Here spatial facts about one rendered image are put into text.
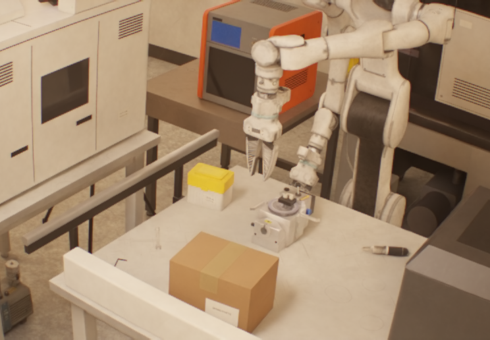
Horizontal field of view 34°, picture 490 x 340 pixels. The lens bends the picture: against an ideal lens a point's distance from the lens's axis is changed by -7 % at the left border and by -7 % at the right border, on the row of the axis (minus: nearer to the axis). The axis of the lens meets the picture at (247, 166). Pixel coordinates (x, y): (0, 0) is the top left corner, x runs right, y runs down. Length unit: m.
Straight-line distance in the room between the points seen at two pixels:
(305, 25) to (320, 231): 1.38
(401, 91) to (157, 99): 1.43
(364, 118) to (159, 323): 1.13
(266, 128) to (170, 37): 3.91
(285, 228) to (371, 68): 0.65
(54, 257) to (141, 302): 1.94
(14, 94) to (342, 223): 1.07
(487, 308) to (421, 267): 0.20
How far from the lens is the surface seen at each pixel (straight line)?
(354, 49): 2.22
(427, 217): 4.19
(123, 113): 2.90
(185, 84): 3.96
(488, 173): 3.83
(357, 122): 2.83
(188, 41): 6.03
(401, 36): 2.31
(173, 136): 5.08
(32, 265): 3.89
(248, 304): 2.01
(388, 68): 2.73
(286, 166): 4.48
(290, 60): 2.17
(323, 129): 3.06
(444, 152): 3.87
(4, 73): 2.42
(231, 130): 3.64
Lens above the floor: 2.22
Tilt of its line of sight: 28 degrees down
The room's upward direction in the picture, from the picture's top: 5 degrees clockwise
